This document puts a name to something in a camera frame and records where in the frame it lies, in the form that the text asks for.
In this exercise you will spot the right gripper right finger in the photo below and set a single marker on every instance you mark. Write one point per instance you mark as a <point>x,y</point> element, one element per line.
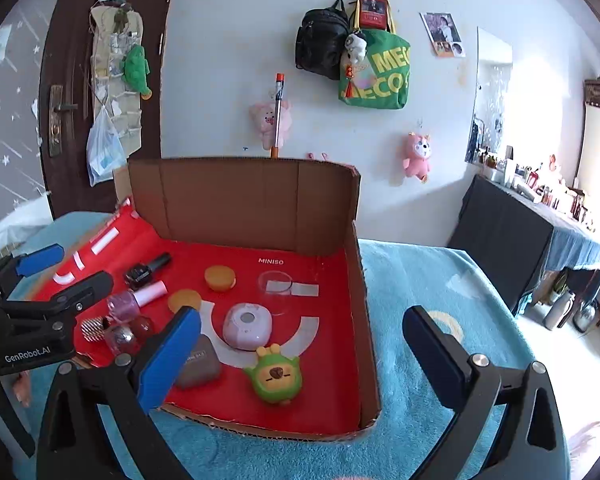
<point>529,443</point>

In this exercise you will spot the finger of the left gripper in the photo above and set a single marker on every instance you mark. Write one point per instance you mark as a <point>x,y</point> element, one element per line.
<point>14,268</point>
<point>70,301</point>

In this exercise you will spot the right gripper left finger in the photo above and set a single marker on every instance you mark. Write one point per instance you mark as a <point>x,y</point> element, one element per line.
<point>73,441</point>

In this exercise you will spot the pink nail polish bottle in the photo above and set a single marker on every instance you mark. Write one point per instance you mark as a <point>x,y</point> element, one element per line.
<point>125,306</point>

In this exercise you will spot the black nail polish bottle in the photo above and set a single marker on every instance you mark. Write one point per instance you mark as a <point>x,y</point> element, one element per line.
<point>141,274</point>

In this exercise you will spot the orange round puck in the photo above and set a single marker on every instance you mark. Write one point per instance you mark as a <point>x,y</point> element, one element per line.
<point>220,278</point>
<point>184,298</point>

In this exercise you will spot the pink My Melody device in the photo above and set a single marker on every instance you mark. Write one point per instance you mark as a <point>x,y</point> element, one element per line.
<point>247,326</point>

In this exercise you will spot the clear plastic cup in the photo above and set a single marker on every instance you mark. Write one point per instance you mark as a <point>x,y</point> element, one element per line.
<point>274,291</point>

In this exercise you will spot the glitter nail polish bottle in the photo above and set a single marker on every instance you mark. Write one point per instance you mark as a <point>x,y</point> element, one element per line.
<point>129,337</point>

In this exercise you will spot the teal fleece blanket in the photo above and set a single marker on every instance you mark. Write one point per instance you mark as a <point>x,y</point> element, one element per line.
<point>378,360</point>

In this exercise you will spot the green squishy toy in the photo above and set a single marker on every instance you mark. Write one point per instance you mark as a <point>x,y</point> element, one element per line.
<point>275,379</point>

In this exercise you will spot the red Miniso bag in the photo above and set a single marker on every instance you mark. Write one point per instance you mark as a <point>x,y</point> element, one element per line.
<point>317,326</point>

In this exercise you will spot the white plastic bag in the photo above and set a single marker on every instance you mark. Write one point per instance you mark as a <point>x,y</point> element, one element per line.
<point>104,151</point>

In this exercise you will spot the dark wooden door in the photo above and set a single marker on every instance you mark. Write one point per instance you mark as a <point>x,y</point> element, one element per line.
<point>67,60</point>

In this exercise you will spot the dark side table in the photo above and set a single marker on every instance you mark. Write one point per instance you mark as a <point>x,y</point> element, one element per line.
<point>515,241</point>

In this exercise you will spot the green plush toy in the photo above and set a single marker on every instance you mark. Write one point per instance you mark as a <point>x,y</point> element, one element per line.
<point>135,69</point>

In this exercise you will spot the cardboard box tray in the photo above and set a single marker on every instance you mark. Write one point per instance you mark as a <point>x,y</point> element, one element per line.
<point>255,236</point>

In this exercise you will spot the hanging pocket organizer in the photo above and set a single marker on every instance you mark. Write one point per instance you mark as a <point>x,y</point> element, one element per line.
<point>114,33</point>

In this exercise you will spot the pink pig plush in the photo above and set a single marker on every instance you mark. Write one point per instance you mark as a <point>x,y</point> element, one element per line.
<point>264,119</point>

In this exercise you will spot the orange capped tube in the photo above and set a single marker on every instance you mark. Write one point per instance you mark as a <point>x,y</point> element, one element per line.
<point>278,105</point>

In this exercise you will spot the black backpack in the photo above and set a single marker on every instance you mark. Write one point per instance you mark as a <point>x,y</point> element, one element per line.
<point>320,40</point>

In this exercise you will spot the green tote bag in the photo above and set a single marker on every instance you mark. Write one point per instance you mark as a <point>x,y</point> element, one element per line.
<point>375,70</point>

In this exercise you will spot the brass door handle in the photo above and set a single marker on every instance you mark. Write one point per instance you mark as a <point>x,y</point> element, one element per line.
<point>58,111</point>

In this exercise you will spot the pink plush on wall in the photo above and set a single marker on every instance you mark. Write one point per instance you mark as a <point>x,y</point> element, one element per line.
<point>417,154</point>

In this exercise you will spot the photo on wall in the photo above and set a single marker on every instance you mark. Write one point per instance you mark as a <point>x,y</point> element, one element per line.
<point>443,35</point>

